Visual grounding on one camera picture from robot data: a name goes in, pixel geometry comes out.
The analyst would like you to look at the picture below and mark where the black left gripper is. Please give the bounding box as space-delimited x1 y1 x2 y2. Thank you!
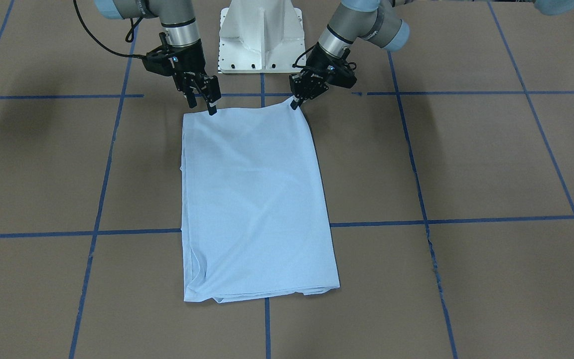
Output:
289 44 349 111

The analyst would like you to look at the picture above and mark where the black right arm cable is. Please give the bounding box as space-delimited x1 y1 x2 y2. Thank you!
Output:
72 0 148 59

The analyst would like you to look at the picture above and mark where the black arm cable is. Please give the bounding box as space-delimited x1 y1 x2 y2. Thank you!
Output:
72 0 148 59
292 45 317 70

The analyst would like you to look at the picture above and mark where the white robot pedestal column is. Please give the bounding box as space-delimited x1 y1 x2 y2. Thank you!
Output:
217 0 306 74

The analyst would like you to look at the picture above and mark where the light blue t-shirt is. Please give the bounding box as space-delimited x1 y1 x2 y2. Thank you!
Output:
179 100 341 304

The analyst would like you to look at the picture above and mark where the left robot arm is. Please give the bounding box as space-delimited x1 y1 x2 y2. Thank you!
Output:
289 0 410 110

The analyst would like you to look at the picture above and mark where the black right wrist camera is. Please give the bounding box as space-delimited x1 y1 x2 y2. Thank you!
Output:
142 45 174 77

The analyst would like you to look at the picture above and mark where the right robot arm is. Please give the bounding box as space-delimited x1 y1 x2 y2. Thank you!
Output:
94 0 221 115

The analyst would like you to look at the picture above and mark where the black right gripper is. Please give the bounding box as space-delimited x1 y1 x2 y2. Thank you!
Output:
165 39 221 116

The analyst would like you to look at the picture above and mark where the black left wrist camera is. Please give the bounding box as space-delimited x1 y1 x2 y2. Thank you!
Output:
326 61 357 89

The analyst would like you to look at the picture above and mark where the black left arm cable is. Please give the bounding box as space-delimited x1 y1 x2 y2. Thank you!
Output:
292 45 317 70

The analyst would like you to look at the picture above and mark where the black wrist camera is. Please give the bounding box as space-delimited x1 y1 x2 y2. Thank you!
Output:
142 45 174 77
326 61 357 89

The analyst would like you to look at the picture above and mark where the brown paper table cover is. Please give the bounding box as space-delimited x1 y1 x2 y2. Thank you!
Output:
0 0 574 359

